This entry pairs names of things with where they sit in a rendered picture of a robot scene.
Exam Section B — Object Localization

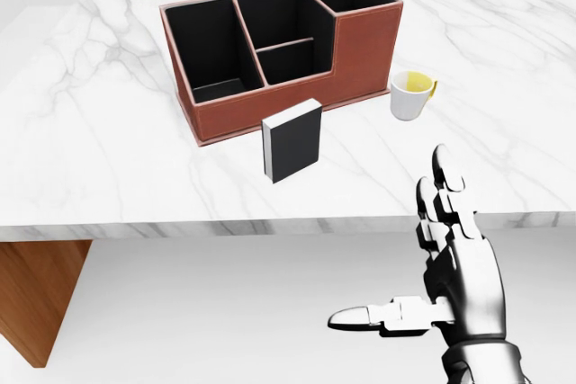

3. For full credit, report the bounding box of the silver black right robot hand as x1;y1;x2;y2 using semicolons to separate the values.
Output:
327;143;509;347

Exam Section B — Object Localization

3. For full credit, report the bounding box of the black book with white pages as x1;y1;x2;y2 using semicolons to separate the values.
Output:
261;98;324;185

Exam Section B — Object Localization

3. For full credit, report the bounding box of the red-brown desk caddy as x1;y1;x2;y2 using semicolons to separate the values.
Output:
158;0;405;148

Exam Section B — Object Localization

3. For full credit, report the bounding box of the brown wooden table leg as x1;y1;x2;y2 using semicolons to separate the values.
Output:
0;240;95;370

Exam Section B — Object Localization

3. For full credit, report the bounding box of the white mug with yellow handle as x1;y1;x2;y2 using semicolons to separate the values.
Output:
389;70;440;122

